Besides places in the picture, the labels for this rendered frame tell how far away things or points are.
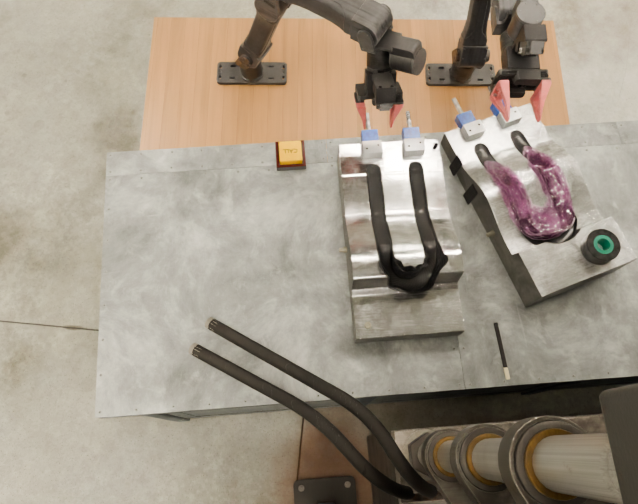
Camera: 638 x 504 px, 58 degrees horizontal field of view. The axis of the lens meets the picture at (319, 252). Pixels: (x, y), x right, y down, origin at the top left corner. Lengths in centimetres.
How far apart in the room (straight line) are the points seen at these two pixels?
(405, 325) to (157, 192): 74
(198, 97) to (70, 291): 107
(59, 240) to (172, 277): 111
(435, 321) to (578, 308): 38
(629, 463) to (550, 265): 108
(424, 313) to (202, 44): 101
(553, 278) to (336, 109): 74
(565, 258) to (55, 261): 189
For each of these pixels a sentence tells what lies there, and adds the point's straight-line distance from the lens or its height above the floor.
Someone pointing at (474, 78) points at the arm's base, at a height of 81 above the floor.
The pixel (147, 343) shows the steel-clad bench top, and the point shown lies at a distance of 149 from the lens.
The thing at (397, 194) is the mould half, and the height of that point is 88.
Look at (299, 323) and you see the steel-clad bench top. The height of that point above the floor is 80.
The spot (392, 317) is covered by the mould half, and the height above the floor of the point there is 86.
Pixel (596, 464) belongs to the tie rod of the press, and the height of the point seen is 170.
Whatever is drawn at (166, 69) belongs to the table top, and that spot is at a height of 80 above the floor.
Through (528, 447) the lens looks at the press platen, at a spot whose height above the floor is 155.
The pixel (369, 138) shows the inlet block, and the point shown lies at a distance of 152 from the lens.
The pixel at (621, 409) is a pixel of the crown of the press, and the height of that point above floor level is 184.
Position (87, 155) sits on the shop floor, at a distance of 268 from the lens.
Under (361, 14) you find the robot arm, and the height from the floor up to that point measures 126.
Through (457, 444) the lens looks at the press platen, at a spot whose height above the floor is 129.
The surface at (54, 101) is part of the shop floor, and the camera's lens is 288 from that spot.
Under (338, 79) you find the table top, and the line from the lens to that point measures 174.
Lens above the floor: 221
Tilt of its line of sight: 71 degrees down
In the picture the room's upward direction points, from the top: 2 degrees clockwise
